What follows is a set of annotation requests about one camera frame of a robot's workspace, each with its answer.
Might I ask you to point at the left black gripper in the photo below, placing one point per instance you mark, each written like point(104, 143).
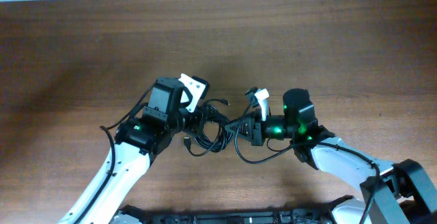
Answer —
point(195, 123)

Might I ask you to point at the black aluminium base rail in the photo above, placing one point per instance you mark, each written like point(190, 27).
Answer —
point(132, 214)

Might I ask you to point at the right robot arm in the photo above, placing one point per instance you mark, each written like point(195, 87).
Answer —
point(392, 192)

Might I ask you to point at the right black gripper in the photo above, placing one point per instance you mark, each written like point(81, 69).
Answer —
point(253, 131)

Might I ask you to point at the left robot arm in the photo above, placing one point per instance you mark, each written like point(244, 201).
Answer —
point(140, 136)

